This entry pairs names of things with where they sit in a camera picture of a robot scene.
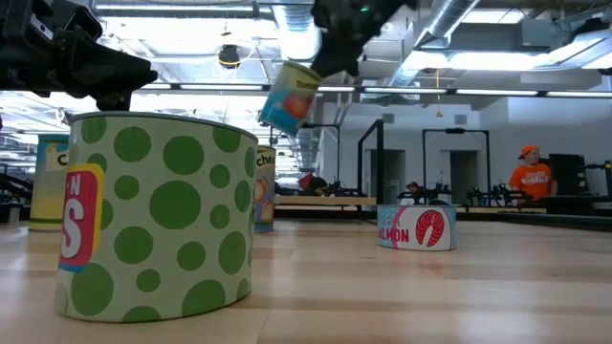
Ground green polka dot can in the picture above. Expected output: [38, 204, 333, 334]
[54, 111, 260, 324]

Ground yellow hanging cord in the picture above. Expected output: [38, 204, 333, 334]
[433, 69, 444, 118]

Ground black ceiling device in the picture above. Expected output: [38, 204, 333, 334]
[217, 43, 242, 71]

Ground yellow and blue can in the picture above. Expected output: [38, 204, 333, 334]
[28, 134, 72, 233]

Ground wooden shelf board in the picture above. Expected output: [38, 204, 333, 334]
[274, 194, 379, 212]

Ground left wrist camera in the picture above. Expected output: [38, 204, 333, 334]
[28, 3, 104, 47]

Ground peaches labelled can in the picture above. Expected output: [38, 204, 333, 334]
[254, 145, 278, 234]

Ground black background cabinet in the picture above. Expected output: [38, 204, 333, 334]
[548, 153, 587, 197]

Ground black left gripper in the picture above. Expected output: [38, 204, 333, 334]
[56, 28, 159, 113]

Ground silver ceiling duct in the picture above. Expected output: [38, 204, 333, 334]
[382, 0, 482, 90]
[274, 4, 322, 63]

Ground tomato labelled can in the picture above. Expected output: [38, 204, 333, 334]
[257, 60, 322, 138]

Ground black background gantry frame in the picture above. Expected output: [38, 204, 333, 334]
[269, 122, 341, 192]
[422, 127, 492, 202]

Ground salmon can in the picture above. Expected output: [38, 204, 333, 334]
[376, 204, 458, 252]

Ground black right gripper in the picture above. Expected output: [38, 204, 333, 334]
[310, 0, 417, 78]

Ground person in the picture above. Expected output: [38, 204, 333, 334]
[509, 144, 559, 202]

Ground background wooden table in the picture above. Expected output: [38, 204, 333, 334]
[456, 205, 547, 215]

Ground black shelf side frame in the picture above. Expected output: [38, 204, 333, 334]
[357, 118, 385, 207]

